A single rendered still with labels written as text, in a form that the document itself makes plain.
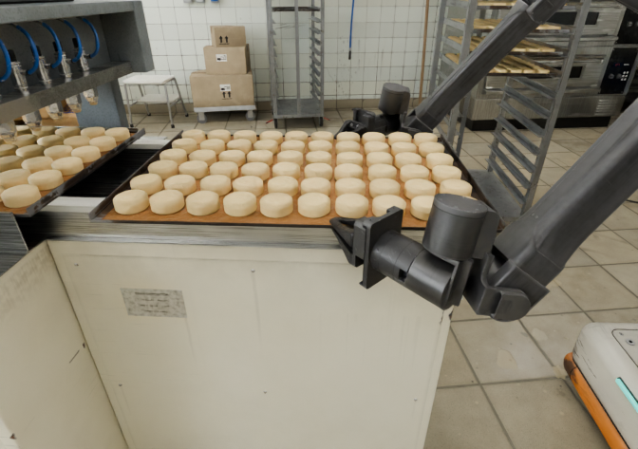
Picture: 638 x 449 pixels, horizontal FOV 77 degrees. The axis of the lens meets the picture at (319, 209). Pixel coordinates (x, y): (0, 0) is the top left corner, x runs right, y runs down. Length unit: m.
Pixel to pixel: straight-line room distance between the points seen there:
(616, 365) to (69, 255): 1.40
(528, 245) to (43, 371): 0.77
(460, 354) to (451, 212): 1.27
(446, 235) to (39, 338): 0.67
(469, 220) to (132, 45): 0.91
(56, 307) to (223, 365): 0.32
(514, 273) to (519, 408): 1.14
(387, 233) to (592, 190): 0.22
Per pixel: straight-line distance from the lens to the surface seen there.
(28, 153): 0.97
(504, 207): 2.43
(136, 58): 1.13
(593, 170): 0.51
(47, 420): 0.90
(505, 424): 1.54
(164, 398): 0.99
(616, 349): 1.51
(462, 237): 0.45
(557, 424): 1.61
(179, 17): 4.66
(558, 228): 0.50
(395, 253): 0.49
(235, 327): 0.78
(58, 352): 0.88
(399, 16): 4.75
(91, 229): 0.76
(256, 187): 0.65
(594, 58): 4.58
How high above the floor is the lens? 1.20
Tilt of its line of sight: 29 degrees down
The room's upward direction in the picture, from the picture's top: straight up
